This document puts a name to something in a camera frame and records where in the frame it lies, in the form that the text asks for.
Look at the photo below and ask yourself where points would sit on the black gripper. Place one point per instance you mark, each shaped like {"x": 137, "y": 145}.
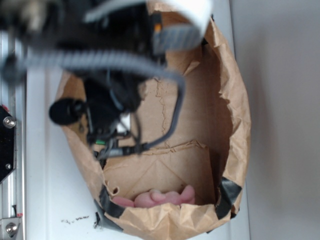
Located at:
{"x": 107, "y": 99}

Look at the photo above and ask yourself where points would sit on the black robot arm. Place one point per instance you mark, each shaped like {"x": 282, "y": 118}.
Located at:
{"x": 114, "y": 47}

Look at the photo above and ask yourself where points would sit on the pink rubber hand toy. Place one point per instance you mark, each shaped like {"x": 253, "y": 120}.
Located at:
{"x": 154, "y": 198}

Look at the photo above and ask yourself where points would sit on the black octagonal mounting plate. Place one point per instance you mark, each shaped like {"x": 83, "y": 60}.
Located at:
{"x": 7, "y": 143}

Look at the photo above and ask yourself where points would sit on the brown paper bag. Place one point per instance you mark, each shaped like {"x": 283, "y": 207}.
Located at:
{"x": 209, "y": 151}

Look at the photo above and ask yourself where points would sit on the aluminium extrusion rail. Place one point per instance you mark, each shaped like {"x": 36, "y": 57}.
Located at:
{"x": 13, "y": 189}

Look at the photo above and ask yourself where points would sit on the steel corner bracket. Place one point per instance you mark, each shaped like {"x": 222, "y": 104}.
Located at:
{"x": 9, "y": 228}

